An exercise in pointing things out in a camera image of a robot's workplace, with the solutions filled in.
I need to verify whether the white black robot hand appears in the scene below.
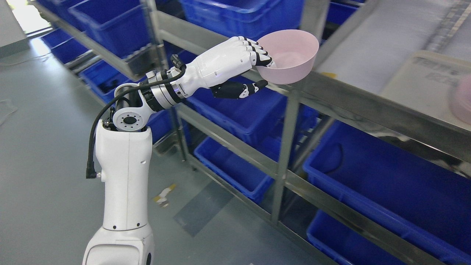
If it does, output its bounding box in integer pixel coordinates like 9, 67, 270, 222
172, 36, 276, 99

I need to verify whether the pink plastic bowl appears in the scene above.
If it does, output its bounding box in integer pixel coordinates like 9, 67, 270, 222
257, 29, 320, 85

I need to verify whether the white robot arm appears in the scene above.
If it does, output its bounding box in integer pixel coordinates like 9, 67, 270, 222
82, 67, 185, 265

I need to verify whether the steel shelf rack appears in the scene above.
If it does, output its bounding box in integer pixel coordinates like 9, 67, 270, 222
30, 0, 470, 265

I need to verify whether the stack of pink bowls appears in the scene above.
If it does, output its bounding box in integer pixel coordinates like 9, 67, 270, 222
450, 74, 471, 124

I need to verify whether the white foam mat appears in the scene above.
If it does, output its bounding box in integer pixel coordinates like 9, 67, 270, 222
315, 0, 470, 94

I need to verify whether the beige bear tray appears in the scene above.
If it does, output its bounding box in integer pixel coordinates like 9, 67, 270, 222
381, 50, 471, 130

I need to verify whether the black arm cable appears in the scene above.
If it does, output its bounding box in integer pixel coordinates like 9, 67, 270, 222
86, 54, 187, 179

